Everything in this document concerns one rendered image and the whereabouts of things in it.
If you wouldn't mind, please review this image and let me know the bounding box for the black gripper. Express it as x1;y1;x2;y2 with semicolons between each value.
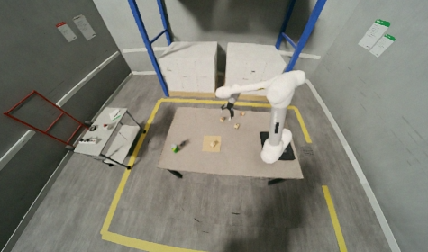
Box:
221;102;234;121

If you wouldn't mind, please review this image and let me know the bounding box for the beige flat mat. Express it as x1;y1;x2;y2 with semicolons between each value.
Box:
202;135;221;152

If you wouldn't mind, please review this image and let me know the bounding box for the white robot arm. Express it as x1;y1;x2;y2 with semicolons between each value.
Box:
216;71;306;164

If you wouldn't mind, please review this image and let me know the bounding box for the green drink can with yellow stripe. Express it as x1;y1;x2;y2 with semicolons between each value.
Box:
171;144;179;153

